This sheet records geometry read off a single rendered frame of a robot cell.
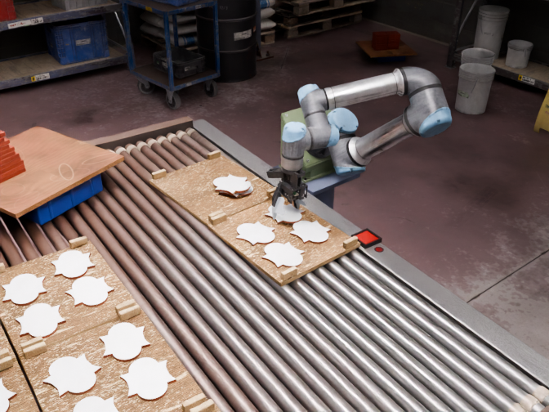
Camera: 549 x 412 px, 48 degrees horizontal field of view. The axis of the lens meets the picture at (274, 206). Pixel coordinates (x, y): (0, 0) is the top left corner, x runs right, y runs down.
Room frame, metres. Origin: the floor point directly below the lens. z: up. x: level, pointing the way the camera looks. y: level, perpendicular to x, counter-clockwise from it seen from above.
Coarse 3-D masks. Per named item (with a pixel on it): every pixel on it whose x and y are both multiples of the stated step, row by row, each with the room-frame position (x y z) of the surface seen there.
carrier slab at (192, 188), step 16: (208, 160) 2.30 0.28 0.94; (224, 160) 2.31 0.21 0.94; (176, 176) 2.17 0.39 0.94; (192, 176) 2.17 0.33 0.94; (208, 176) 2.17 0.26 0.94; (224, 176) 2.17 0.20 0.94; (240, 176) 2.17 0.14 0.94; (256, 176) 2.18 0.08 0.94; (176, 192) 2.04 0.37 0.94; (192, 192) 2.04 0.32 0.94; (208, 192) 2.04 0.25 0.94; (256, 192) 2.05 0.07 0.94; (192, 208) 1.93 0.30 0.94; (208, 208) 1.93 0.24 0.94; (224, 208) 1.93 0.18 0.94; (240, 208) 1.93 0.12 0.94; (208, 224) 1.83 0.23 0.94
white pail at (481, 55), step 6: (468, 48) 5.63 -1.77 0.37; (474, 48) 5.64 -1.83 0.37; (480, 48) 5.63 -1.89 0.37; (462, 54) 5.48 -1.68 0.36; (468, 54) 5.63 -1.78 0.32; (474, 54) 5.64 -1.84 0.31; (480, 54) 5.63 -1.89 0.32; (486, 54) 5.59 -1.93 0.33; (492, 54) 5.53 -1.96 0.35; (462, 60) 5.48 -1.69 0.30; (468, 60) 5.41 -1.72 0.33; (474, 60) 5.38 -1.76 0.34; (480, 60) 5.36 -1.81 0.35; (486, 60) 5.37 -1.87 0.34; (492, 60) 5.40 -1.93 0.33
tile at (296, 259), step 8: (272, 248) 1.67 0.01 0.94; (280, 248) 1.67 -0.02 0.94; (288, 248) 1.68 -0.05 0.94; (264, 256) 1.63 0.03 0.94; (272, 256) 1.63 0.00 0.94; (280, 256) 1.63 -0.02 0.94; (288, 256) 1.63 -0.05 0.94; (296, 256) 1.63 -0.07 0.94; (280, 264) 1.59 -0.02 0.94; (288, 264) 1.59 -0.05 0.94; (296, 264) 1.59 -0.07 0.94
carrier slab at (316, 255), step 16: (256, 208) 1.93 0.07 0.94; (304, 208) 1.93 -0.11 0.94; (224, 224) 1.83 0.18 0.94; (240, 224) 1.83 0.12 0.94; (272, 224) 1.83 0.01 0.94; (288, 224) 1.83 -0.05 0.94; (320, 224) 1.83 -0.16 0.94; (224, 240) 1.74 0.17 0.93; (240, 240) 1.73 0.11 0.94; (288, 240) 1.73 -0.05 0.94; (336, 240) 1.73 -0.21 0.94; (256, 256) 1.64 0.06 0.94; (304, 256) 1.64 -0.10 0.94; (320, 256) 1.64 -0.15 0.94; (336, 256) 1.65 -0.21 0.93; (272, 272) 1.55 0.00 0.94; (304, 272) 1.56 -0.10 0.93
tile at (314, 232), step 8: (296, 224) 1.82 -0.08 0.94; (304, 224) 1.82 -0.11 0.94; (312, 224) 1.82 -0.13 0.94; (296, 232) 1.77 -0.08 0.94; (304, 232) 1.77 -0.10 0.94; (312, 232) 1.77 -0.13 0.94; (320, 232) 1.77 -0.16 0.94; (304, 240) 1.72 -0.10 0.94; (312, 240) 1.72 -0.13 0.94; (320, 240) 1.72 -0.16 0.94
